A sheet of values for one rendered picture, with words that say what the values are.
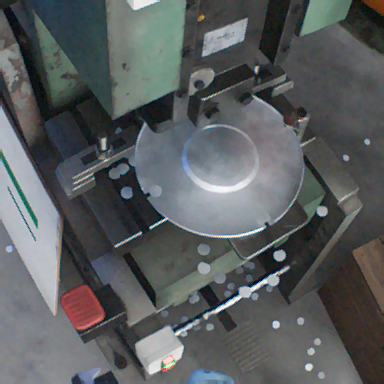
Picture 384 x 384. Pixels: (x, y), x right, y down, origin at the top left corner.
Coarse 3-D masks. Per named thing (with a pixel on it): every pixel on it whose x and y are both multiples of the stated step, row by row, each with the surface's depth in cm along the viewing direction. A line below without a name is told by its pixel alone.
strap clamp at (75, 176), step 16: (128, 128) 109; (96, 144) 107; (112, 144) 107; (128, 144) 107; (80, 160) 106; (96, 160) 106; (112, 160) 107; (64, 176) 106; (80, 176) 105; (80, 192) 108
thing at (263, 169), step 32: (192, 128) 107; (224, 128) 106; (256, 128) 107; (288, 128) 108; (160, 160) 103; (192, 160) 103; (224, 160) 104; (256, 160) 104; (288, 160) 105; (192, 192) 101; (224, 192) 102; (256, 192) 102; (288, 192) 102; (192, 224) 99; (224, 224) 99; (256, 224) 100
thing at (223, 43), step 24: (216, 0) 72; (240, 0) 74; (264, 0) 77; (216, 24) 76; (240, 24) 79; (216, 48) 82; (240, 48) 85; (192, 72) 82; (216, 72) 88; (240, 72) 89; (192, 96) 88; (216, 96) 87; (240, 96) 91; (192, 120) 93
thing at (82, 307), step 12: (72, 288) 95; (84, 288) 95; (60, 300) 94; (72, 300) 94; (84, 300) 94; (96, 300) 95; (72, 312) 93; (84, 312) 94; (96, 312) 94; (84, 324) 93
